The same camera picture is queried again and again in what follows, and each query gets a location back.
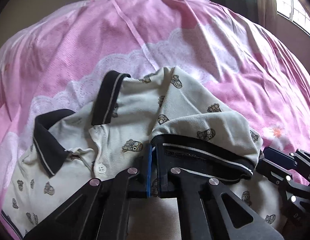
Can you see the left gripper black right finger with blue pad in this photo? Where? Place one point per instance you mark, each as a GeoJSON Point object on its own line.
{"type": "Point", "coordinates": [207, 209]}

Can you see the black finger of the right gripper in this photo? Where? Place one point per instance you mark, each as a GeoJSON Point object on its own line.
{"type": "Point", "coordinates": [275, 165]}

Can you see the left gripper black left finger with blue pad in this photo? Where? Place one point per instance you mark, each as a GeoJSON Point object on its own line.
{"type": "Point", "coordinates": [99, 209]}

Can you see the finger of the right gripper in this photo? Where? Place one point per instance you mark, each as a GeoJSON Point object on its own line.
{"type": "Point", "coordinates": [296, 201]}

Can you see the white polo shirt printed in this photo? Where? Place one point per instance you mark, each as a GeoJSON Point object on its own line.
{"type": "Point", "coordinates": [108, 135]}

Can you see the pink floral duvet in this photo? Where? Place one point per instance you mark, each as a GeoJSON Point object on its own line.
{"type": "Point", "coordinates": [60, 62]}

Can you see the window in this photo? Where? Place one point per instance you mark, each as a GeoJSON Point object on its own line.
{"type": "Point", "coordinates": [294, 12]}

